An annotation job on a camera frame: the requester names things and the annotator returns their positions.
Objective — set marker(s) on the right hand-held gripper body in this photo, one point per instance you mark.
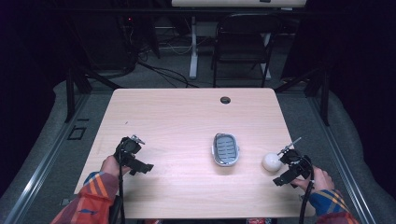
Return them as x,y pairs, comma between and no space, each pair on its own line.
295,166

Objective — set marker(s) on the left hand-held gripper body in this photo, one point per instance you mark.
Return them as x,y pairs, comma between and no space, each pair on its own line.
132,157

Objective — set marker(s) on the white round soap ball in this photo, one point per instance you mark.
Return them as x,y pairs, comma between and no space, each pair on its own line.
271,162

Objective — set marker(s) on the person's left hand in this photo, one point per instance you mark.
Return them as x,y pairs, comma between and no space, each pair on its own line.
110,166

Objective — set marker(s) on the person's right hand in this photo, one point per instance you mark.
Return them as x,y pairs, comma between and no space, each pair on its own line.
320,180

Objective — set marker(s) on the black metal stand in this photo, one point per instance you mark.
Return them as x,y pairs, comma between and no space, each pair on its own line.
71,93
323,96

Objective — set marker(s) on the grey and white soap dish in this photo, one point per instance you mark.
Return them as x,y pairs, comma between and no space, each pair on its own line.
225,149

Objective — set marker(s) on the white desk leg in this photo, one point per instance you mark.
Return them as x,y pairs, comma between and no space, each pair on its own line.
194,53

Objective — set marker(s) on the black folding chair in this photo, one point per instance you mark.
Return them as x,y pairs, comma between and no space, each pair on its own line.
243,46

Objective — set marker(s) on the grey metal floor rail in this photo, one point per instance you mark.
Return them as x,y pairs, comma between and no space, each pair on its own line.
339,161
40,168

